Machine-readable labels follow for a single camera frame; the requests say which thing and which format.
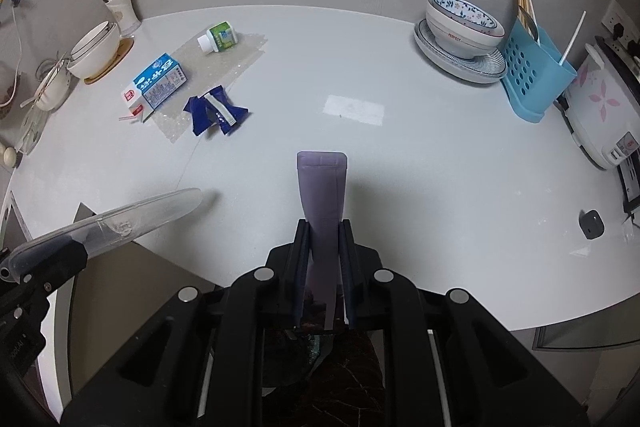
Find purple snack wrapper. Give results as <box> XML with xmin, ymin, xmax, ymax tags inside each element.
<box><xmin>297</xmin><ymin>150</ymin><xmax>347</xmax><ymax>331</ymax></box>

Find blue snack wrapper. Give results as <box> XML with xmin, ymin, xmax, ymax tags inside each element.
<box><xmin>183</xmin><ymin>86</ymin><xmax>250</xmax><ymax>136</ymax></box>

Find clear bubble wrap sheet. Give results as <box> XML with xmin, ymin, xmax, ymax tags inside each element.
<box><xmin>151</xmin><ymin>34</ymin><xmax>268</xmax><ymax>143</ymax></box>

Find blue white milk carton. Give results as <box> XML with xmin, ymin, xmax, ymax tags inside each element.
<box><xmin>122</xmin><ymin>53</ymin><xmax>186</xmax><ymax>121</ymax></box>

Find small green white bottle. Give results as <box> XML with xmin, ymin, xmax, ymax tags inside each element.
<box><xmin>196</xmin><ymin>20</ymin><xmax>238</xmax><ymax>54</ymax></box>

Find white stacked bowls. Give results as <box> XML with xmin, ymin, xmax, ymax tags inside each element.
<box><xmin>67</xmin><ymin>23</ymin><xmax>120</xmax><ymax>80</ymax></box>

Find blue patterned plate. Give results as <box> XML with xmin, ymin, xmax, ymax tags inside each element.
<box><xmin>413</xmin><ymin>18</ymin><xmax>506</xmax><ymax>84</ymax></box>

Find small black device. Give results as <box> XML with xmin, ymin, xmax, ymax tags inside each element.
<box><xmin>578</xmin><ymin>209</ymin><xmax>605</xmax><ymax>241</ymax></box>

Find blue patterned white bowl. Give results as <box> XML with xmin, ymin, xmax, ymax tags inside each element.
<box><xmin>425</xmin><ymin>0</ymin><xmax>506</xmax><ymax>60</ymax></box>

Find round wooden coaster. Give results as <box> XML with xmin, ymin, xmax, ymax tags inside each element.
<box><xmin>84</xmin><ymin>37</ymin><xmax>134</xmax><ymax>84</ymax></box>

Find light blue utensil holder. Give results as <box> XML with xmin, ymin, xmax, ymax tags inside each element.
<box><xmin>501</xmin><ymin>20</ymin><xmax>577</xmax><ymax>124</ymax></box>

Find white rice cooker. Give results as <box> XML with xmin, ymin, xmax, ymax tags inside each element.
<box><xmin>564</xmin><ymin>37</ymin><xmax>639</xmax><ymax>170</ymax></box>

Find white cup with straws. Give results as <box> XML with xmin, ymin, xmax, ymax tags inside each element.
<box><xmin>103</xmin><ymin>0</ymin><xmax>141</xmax><ymax>38</ymax></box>

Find wooden chopsticks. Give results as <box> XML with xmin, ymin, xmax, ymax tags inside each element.
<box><xmin>516</xmin><ymin>0</ymin><xmax>537</xmax><ymax>36</ymax></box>

